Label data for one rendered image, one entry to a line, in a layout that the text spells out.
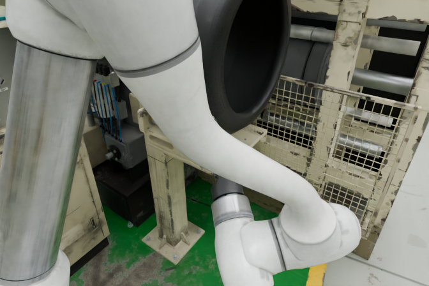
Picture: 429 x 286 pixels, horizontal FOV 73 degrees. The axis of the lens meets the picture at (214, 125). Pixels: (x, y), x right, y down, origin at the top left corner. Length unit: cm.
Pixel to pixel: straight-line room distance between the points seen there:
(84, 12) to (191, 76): 11
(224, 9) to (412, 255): 175
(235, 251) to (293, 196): 18
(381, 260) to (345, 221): 137
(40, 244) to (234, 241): 34
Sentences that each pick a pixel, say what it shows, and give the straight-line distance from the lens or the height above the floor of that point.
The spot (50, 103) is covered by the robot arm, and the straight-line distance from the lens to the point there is 44.
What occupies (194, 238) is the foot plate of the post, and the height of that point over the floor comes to 1.
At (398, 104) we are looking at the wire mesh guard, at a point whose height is 99.
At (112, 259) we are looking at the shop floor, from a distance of 186.
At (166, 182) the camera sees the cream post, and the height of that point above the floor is 51.
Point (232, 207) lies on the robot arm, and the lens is 65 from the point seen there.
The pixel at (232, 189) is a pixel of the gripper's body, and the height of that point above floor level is 100.
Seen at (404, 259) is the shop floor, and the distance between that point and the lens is 206.
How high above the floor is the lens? 146
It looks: 31 degrees down
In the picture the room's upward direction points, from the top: straight up
